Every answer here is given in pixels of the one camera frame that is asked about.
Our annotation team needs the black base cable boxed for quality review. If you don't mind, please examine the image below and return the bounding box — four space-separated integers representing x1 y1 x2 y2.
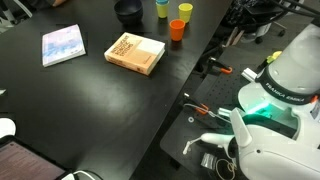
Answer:
269 0 320 19

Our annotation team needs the white cable with connector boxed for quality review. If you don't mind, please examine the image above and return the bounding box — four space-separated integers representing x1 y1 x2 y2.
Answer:
182 132 234 156

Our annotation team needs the black bowl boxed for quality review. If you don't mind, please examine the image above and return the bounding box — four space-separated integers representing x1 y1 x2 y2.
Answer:
113 0 144 25

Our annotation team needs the person's bare hand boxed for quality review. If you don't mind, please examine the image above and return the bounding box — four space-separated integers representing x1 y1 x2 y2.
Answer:
51 0 70 8

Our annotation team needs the white charger cable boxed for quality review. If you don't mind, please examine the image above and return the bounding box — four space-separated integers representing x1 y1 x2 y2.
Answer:
71 169 105 180

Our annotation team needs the black orange bar clamp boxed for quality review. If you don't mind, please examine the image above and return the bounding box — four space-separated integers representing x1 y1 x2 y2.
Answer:
182 92 210 116
206 57 234 75

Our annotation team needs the silver metal cylinder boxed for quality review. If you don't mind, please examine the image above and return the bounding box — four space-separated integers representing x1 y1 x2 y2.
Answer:
218 107 232 119

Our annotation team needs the white plate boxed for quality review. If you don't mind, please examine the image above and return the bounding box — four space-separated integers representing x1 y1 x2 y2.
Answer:
0 118 17 139

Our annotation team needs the small clear plastic bag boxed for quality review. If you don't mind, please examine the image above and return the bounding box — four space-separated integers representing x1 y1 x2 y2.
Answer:
200 153 216 170

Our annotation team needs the white and blue book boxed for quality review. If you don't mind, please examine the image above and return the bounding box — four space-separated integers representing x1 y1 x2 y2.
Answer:
41 23 87 68

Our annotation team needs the orange plastic cup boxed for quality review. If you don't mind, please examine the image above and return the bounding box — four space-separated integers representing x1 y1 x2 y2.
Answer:
169 18 186 42

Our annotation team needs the yellow plastic cup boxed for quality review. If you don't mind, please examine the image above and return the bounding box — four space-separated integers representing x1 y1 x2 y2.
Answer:
156 2 170 19
178 2 194 24

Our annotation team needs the grey chair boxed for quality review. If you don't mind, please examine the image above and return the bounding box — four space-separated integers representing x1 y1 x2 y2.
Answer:
0 0 34 25

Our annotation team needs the open laptop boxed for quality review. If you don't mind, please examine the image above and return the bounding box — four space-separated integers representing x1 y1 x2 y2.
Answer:
0 134 73 180

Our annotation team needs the yellow-green small object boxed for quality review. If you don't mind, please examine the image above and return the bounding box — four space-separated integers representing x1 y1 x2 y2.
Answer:
266 50 283 65

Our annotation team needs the small white box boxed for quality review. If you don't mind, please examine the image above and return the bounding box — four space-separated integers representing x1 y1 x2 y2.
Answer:
241 67 258 83

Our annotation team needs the tan rubber band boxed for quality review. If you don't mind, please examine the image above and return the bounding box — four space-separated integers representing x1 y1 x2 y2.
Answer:
215 158 238 178

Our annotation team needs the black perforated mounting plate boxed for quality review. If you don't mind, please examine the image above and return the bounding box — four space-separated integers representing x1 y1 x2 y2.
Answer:
159 44 264 180

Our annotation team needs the office chair with casters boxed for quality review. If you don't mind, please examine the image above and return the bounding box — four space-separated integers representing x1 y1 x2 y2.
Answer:
229 0 288 44

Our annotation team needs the orange robotics book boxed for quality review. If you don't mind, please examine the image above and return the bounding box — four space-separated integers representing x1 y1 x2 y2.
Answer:
103 31 166 76

